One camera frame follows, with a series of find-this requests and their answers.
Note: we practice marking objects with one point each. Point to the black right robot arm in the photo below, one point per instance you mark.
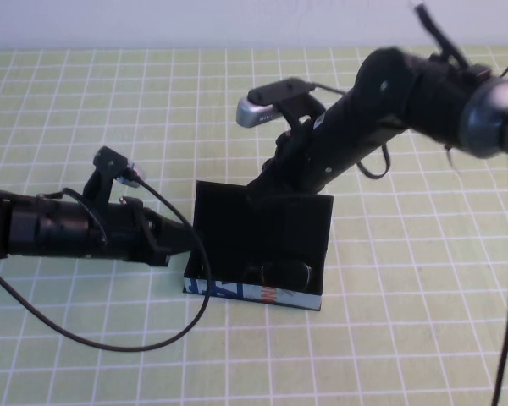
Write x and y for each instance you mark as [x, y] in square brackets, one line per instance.
[406, 97]

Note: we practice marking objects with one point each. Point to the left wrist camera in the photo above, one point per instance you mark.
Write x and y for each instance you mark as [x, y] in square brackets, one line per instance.
[137, 172]

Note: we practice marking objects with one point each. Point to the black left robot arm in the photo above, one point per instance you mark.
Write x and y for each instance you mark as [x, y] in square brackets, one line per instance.
[25, 228]

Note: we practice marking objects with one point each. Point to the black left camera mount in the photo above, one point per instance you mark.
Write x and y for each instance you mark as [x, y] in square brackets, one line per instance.
[106, 162]

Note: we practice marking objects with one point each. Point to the green white grid tablecloth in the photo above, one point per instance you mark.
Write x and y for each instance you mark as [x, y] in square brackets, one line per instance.
[364, 296]

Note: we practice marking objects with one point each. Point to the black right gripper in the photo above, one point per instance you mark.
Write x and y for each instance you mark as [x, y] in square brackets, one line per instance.
[305, 165]

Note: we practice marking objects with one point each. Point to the black glasses case printed side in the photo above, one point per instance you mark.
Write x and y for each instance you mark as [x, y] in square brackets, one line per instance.
[233, 228]

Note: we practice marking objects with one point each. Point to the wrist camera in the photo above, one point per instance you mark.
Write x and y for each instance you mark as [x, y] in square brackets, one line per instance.
[137, 172]
[254, 112]

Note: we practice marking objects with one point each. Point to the black framed glasses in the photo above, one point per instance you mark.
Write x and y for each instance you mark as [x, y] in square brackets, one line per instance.
[288, 272]

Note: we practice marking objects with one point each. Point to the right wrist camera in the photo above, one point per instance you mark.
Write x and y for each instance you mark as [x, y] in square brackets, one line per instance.
[254, 112]

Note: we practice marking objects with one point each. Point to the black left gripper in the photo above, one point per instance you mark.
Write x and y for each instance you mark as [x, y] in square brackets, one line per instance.
[118, 230]

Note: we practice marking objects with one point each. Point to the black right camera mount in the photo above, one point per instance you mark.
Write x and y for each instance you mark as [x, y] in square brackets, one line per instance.
[298, 112]

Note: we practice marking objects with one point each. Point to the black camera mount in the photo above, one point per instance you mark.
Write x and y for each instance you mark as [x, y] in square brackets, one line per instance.
[106, 162]
[298, 112]

